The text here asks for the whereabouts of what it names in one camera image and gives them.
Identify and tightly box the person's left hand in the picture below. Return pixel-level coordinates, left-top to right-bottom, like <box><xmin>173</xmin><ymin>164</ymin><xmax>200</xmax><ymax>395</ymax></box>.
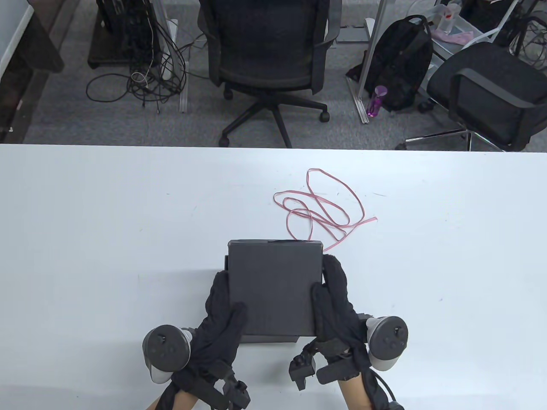
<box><xmin>171</xmin><ymin>270</ymin><xmax>248</xmax><ymax>391</ymax></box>

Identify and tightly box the person's right hand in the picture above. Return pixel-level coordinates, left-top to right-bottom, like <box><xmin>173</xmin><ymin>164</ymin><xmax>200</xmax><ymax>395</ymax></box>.
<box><xmin>311</xmin><ymin>254</ymin><xmax>369</xmax><ymax>376</ymax></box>

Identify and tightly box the black gift box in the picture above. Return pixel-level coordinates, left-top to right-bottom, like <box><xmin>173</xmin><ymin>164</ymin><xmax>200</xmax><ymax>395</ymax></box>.
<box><xmin>224</xmin><ymin>255</ymin><xmax>300</xmax><ymax>344</ymax></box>

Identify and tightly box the black gift box lid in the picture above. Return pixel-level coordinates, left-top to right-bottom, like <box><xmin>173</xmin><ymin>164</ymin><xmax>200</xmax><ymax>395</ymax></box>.
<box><xmin>226</xmin><ymin>240</ymin><xmax>323</xmax><ymax>337</ymax></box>

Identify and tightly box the pink ribbon bow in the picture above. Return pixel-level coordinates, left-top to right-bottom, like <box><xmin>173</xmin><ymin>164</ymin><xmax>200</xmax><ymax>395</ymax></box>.
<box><xmin>273</xmin><ymin>168</ymin><xmax>378</xmax><ymax>252</ymax></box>

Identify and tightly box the person's right forearm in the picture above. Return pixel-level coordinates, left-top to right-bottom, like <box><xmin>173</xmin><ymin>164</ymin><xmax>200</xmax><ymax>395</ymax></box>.
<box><xmin>338</xmin><ymin>372</ymin><xmax>396</xmax><ymax>410</ymax></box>

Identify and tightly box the person's left forearm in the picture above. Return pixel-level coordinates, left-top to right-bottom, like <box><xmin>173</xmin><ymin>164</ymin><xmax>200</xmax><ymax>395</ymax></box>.
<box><xmin>145</xmin><ymin>384</ymin><xmax>201</xmax><ymax>410</ymax></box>

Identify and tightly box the grey left hand controller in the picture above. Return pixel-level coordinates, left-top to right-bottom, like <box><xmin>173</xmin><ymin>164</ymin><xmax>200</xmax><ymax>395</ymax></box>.
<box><xmin>142</xmin><ymin>325</ymin><xmax>192</xmax><ymax>384</ymax></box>

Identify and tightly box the grey hand controller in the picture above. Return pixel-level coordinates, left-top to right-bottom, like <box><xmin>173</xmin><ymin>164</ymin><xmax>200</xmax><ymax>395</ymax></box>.
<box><xmin>142</xmin><ymin>325</ymin><xmax>192</xmax><ymax>384</ymax></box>
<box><xmin>365</xmin><ymin>316</ymin><xmax>409</xmax><ymax>371</ymax></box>

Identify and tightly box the grey right hand controller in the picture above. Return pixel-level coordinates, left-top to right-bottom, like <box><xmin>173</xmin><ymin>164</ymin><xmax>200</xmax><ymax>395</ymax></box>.
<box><xmin>365</xmin><ymin>316</ymin><xmax>409</xmax><ymax>371</ymax></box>

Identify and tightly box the purple water bottle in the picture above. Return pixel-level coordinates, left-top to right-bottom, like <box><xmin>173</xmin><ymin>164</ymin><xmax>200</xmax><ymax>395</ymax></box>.
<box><xmin>366</xmin><ymin>85</ymin><xmax>388</xmax><ymax>118</ymax></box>

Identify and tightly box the black backpack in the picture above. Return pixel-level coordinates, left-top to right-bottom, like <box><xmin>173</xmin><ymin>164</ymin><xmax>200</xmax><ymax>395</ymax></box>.
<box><xmin>345</xmin><ymin>15</ymin><xmax>434</xmax><ymax>114</ymax></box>

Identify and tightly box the black chair with grey armrests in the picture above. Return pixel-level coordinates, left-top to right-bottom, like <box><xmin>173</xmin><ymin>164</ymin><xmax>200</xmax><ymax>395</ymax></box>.
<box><xmin>395</xmin><ymin>42</ymin><xmax>547</xmax><ymax>152</ymax></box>

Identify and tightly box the black mesh office chair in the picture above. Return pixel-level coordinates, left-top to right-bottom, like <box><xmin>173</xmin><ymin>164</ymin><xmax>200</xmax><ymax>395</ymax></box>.
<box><xmin>198</xmin><ymin>0</ymin><xmax>344</xmax><ymax>149</ymax></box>

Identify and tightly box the white power strip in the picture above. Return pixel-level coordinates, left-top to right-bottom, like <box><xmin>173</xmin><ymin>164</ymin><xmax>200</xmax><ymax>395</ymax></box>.
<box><xmin>162</xmin><ymin>19</ymin><xmax>179</xmax><ymax>81</ymax></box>

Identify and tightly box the pink cloth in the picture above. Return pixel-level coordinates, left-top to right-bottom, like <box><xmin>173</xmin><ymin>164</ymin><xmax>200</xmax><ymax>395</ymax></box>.
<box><xmin>432</xmin><ymin>28</ymin><xmax>476</xmax><ymax>45</ymax></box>

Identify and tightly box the black computer tower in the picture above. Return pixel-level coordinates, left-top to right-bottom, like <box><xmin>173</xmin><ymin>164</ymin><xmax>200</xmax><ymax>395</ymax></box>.
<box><xmin>88</xmin><ymin>0</ymin><xmax>163</xmax><ymax>70</ymax></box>

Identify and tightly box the clear plastic bin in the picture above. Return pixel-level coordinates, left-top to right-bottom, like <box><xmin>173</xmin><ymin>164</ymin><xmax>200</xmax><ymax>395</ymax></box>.
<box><xmin>429</xmin><ymin>0</ymin><xmax>492</xmax><ymax>48</ymax></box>

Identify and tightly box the dark side desk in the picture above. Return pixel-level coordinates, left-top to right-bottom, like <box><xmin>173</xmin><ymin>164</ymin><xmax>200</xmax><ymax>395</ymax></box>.
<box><xmin>0</xmin><ymin>0</ymin><xmax>82</xmax><ymax>144</ymax></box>

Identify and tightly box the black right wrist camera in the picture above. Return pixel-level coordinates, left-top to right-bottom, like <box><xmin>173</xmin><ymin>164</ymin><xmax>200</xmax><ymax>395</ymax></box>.
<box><xmin>289</xmin><ymin>342</ymin><xmax>364</xmax><ymax>390</ymax></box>

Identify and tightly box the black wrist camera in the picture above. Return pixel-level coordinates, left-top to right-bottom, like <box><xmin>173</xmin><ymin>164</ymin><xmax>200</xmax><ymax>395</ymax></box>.
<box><xmin>201</xmin><ymin>369</ymin><xmax>251</xmax><ymax>410</ymax></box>
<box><xmin>289</xmin><ymin>342</ymin><xmax>364</xmax><ymax>390</ymax></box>

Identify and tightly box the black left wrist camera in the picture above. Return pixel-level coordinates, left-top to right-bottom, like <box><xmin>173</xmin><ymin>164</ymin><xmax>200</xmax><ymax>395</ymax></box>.
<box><xmin>201</xmin><ymin>369</ymin><xmax>251</xmax><ymax>410</ymax></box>

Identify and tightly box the tangle of black cables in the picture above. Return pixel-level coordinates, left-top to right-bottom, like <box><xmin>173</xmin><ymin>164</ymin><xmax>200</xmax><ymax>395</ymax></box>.
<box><xmin>85</xmin><ymin>17</ymin><xmax>191</xmax><ymax>114</ymax></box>

